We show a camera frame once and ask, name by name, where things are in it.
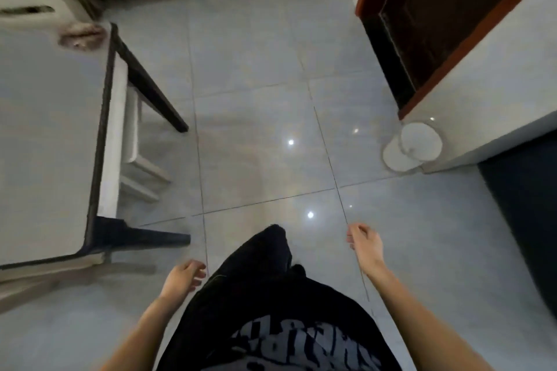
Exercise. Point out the person's right hand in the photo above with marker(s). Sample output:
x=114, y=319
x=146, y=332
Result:
x=369, y=249

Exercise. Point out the dark brown wooden door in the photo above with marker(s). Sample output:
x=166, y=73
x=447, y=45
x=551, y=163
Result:
x=439, y=14

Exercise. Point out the dark blue rug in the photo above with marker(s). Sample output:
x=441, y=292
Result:
x=526, y=205

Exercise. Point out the black printed t-shirt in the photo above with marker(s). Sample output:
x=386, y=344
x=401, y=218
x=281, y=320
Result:
x=278, y=331

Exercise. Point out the person's left hand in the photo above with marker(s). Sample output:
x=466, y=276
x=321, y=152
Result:
x=180, y=280

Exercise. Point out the person's left fingers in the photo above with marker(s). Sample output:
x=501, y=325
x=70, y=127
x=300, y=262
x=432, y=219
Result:
x=196, y=273

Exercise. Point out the brown round coaster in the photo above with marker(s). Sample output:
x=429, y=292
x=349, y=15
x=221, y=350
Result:
x=82, y=36

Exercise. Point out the grey table with black frame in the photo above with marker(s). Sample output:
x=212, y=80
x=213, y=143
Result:
x=48, y=144

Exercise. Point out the person's right fingers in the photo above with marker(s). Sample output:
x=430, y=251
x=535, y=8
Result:
x=353, y=236

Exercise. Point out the black trousers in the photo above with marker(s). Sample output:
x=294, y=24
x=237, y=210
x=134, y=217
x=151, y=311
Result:
x=256, y=253

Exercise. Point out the white round waste bin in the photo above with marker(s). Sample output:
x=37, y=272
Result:
x=413, y=147

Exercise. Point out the person's left forearm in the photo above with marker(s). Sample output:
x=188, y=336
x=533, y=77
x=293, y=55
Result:
x=139, y=331

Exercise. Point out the person's right forearm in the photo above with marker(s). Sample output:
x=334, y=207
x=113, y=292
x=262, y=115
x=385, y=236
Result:
x=417, y=318

